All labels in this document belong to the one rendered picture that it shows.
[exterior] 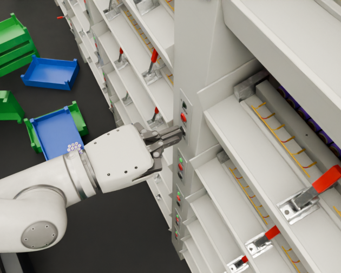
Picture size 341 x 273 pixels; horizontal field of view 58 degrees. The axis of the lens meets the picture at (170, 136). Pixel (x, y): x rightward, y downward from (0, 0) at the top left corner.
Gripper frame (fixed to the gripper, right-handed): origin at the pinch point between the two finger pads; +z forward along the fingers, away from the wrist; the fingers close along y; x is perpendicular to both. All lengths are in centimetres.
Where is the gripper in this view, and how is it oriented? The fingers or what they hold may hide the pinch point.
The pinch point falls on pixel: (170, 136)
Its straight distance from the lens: 56.5
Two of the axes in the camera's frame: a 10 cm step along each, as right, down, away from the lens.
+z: 9.0, -3.7, 2.4
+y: 4.5, 7.5, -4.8
